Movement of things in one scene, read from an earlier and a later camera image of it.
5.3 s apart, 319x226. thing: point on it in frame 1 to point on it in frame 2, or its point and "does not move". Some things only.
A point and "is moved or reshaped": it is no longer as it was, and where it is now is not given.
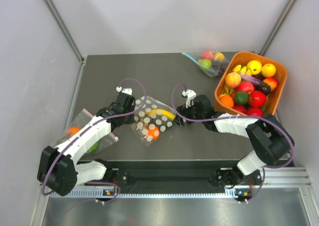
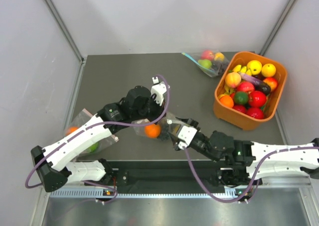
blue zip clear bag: x=213 y=62 does not move
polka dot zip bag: x=152 y=119 is moved or reshaped
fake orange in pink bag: x=72 y=131 does not move
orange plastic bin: x=250 y=84 does not move
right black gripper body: x=191 y=112 to x=202 y=144
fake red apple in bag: x=208 y=55 does not move
